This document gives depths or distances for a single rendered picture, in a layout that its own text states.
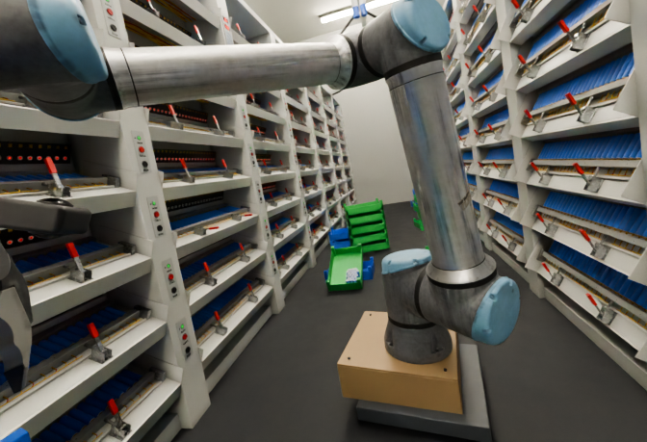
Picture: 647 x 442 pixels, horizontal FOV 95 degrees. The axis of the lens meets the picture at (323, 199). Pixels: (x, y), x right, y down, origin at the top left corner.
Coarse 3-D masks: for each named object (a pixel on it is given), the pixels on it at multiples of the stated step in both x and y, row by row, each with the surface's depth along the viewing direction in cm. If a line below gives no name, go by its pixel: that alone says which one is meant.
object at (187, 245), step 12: (204, 204) 137; (228, 204) 156; (240, 204) 154; (252, 204) 153; (168, 216) 116; (252, 216) 147; (228, 228) 125; (240, 228) 135; (180, 240) 101; (192, 240) 103; (204, 240) 109; (216, 240) 117; (180, 252) 97; (192, 252) 103
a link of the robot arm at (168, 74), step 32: (352, 32) 65; (128, 64) 43; (160, 64) 45; (192, 64) 47; (224, 64) 50; (256, 64) 53; (288, 64) 57; (320, 64) 60; (352, 64) 63; (96, 96) 42; (128, 96) 44; (160, 96) 47; (192, 96) 50
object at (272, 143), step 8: (256, 128) 202; (264, 128) 213; (256, 136) 178; (264, 136) 215; (272, 136) 219; (256, 144) 164; (264, 144) 173; (272, 144) 185; (280, 144) 198; (288, 144) 217
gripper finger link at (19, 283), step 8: (16, 272) 29; (0, 280) 28; (8, 280) 28; (16, 280) 29; (24, 280) 30; (0, 288) 27; (8, 288) 28; (16, 288) 29; (24, 288) 30; (24, 296) 29; (24, 304) 29; (32, 320) 29
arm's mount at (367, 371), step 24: (384, 312) 108; (360, 336) 95; (456, 336) 93; (360, 360) 83; (384, 360) 81; (456, 360) 77; (360, 384) 81; (384, 384) 78; (408, 384) 76; (432, 384) 73; (456, 384) 71; (432, 408) 74; (456, 408) 72
